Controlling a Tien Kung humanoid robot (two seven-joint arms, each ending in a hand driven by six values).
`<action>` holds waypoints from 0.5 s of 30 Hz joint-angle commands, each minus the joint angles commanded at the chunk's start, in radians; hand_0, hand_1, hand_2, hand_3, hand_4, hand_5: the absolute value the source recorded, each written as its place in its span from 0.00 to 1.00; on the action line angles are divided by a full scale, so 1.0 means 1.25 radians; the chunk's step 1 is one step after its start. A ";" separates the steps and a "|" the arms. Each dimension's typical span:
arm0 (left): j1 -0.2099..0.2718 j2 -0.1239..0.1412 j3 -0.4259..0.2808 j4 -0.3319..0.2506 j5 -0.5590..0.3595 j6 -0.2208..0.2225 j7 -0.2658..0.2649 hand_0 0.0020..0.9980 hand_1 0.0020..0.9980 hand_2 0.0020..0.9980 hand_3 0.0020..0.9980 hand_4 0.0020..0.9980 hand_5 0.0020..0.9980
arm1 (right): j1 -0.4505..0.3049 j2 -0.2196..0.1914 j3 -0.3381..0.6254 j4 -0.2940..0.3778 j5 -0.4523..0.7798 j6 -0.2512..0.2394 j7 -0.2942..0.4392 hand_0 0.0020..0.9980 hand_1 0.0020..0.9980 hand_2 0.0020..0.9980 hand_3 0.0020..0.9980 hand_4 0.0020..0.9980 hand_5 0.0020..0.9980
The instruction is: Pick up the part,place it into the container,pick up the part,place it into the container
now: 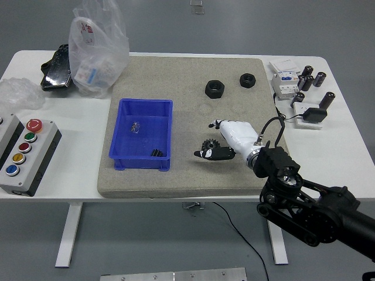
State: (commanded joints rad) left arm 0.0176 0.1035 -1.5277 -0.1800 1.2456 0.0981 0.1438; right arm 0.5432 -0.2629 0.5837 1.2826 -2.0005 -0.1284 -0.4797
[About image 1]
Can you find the clear floor marker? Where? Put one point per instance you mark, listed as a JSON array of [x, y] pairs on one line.
[[198, 10], [196, 2]]

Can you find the clear bubble wrap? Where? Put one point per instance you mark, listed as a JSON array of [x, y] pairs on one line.
[[17, 93]]

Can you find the black plastic-wrapped part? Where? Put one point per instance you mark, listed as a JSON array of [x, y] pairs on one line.
[[55, 73]]

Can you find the black power adapter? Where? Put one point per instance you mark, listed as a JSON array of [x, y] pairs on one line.
[[315, 114]]

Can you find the white table leg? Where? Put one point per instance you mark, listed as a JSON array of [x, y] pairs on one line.
[[278, 248], [68, 234]]

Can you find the small white carton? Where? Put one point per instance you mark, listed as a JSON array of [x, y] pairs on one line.
[[284, 65]]

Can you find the large black gear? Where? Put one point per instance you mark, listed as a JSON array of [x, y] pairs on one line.
[[210, 144]]

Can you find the small black gear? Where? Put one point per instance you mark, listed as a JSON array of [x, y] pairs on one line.
[[156, 153]]

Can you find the small black hex nut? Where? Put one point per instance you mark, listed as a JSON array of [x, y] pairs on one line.
[[248, 80]]

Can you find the small clear plastic piece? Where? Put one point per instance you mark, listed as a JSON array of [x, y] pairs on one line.
[[135, 127]]

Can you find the silver metal plate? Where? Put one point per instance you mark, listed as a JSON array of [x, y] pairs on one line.
[[175, 275]]

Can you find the grey push-button control box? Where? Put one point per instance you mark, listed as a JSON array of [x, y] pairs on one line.
[[32, 164]]

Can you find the metal under-table bracket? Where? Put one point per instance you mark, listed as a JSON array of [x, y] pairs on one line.
[[192, 205]]

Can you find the blue plastic box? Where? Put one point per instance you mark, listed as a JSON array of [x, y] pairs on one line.
[[140, 140]]

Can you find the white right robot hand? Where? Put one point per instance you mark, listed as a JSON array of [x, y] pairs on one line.
[[240, 136]]

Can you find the white circuit breaker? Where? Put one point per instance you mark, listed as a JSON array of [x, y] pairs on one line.
[[282, 86]]

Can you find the grey-brown mat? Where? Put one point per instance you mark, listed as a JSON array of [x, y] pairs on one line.
[[190, 117]]

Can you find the translucent white plastic bag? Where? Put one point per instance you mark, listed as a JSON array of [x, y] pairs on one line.
[[96, 55]]

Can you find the large black hex nut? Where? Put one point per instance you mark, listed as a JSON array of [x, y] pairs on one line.
[[214, 89]]

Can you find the white power socket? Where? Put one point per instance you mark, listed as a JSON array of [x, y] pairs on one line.
[[307, 125]]

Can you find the black cylindrical capacitor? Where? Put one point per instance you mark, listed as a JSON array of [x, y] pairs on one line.
[[300, 82], [319, 79], [327, 100], [307, 83], [308, 71], [299, 99]]

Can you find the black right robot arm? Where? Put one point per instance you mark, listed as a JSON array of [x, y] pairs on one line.
[[322, 210]]

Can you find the grey and black control box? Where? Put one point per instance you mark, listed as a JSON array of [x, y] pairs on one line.
[[7, 131]]

